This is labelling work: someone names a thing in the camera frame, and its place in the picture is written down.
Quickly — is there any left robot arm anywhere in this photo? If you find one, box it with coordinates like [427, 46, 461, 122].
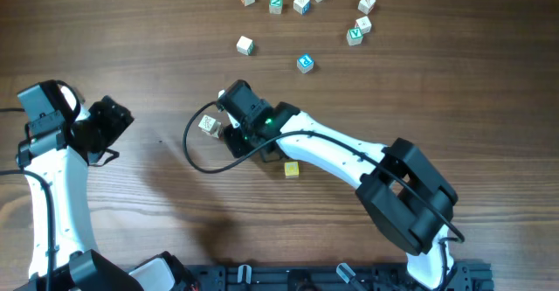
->
[16, 80, 141, 290]

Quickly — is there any small white block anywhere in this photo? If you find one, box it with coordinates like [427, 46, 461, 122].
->
[198, 115, 221, 135]

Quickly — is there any white blue-sided block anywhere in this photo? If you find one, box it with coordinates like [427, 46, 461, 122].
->
[293, 0, 310, 15]

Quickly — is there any white red-sided block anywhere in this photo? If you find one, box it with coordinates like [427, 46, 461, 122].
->
[355, 16, 373, 34]

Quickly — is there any green N block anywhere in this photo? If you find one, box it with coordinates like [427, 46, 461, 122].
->
[269, 0, 283, 15]

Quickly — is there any blue C block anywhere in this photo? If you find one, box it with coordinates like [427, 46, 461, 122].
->
[297, 53, 314, 73]

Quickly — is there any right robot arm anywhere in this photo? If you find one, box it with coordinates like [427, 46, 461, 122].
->
[217, 80, 464, 290]

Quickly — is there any white green-sided block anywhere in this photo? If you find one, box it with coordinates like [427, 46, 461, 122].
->
[236, 36, 254, 56]

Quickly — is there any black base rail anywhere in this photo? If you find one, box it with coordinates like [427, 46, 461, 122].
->
[130, 251, 494, 291]

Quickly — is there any white picture block far right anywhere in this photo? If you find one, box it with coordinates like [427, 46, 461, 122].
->
[357, 0, 376, 15]

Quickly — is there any green V block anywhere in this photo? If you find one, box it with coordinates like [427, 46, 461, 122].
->
[347, 27, 363, 46]

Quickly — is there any white base tower block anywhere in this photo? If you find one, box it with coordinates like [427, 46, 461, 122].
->
[211, 125, 224, 139]

